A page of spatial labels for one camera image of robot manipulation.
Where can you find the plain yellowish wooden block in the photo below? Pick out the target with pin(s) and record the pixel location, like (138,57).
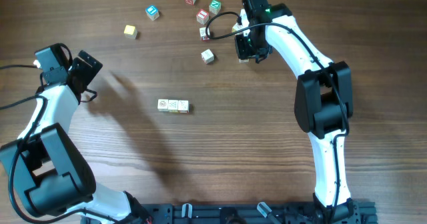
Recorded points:
(130,31)

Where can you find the white red striped block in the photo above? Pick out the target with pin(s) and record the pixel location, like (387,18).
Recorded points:
(183,106)

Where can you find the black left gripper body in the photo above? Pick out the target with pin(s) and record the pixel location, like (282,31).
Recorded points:
(87,73)

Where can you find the green Z wooden block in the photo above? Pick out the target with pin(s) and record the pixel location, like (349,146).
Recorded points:
(243,60)

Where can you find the white red A block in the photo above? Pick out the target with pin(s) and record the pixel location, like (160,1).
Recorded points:
(207,56)

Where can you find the white red picture block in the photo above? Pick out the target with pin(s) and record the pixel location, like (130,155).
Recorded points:
(204,33)

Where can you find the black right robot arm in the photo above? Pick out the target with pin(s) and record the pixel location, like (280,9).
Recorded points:
(323,102)

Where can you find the yellow edged wooden block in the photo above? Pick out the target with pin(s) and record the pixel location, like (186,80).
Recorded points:
(173,106)

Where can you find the red I wooden block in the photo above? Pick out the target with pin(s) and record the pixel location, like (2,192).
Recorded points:
(202,16)

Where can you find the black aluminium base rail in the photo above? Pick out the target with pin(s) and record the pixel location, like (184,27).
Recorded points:
(288,213)

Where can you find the blue letter wooden block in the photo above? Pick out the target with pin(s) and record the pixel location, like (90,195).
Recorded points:
(152,12)

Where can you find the yellow sided wooden block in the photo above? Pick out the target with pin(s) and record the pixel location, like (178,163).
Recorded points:
(237,27)

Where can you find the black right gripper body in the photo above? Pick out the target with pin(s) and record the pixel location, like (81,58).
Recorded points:
(249,48)

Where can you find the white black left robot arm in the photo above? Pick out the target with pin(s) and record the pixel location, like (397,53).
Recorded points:
(47,173)

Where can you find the red drawing wooden block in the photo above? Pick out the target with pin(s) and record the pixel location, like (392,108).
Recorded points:
(162,105)

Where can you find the green N wooden block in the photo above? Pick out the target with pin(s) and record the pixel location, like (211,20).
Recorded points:
(215,6)

